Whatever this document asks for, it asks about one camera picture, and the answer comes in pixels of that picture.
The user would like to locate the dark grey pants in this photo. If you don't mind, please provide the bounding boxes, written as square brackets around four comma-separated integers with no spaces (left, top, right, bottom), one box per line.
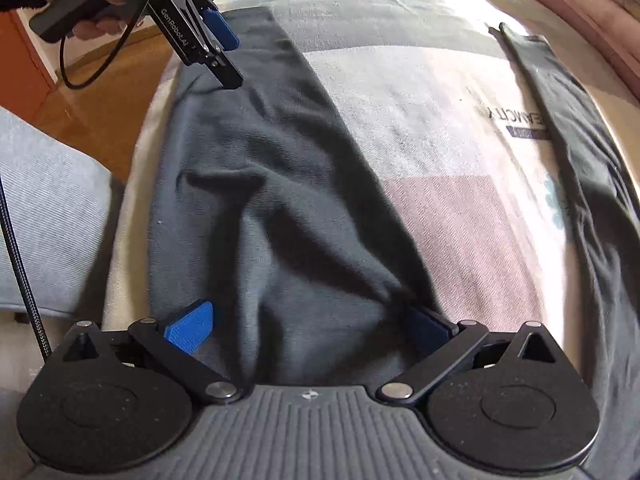
[150,7,640,480]

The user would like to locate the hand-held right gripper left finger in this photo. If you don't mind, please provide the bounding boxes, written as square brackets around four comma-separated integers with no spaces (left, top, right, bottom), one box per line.
[62,299,242,406]

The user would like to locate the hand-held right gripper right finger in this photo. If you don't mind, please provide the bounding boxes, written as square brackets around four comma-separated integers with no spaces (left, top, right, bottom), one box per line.
[377,306,556,404]

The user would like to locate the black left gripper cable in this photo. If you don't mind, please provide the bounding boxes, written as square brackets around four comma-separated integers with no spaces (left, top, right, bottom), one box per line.
[59,0,171,91]

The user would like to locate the black braided right gripper cable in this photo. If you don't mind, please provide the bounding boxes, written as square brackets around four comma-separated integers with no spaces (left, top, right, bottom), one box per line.
[0,175,54,361]

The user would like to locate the person's grey trouser leg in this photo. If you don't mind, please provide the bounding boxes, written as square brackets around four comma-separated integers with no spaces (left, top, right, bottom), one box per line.
[0,107,115,317]

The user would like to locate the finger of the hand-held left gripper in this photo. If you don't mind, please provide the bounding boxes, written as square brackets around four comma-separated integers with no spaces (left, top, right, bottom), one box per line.
[197,6,241,52]
[200,46,245,89]

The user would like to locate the pink floral folded quilt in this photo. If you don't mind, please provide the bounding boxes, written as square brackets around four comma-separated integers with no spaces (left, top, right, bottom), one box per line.
[475,0,640,101]

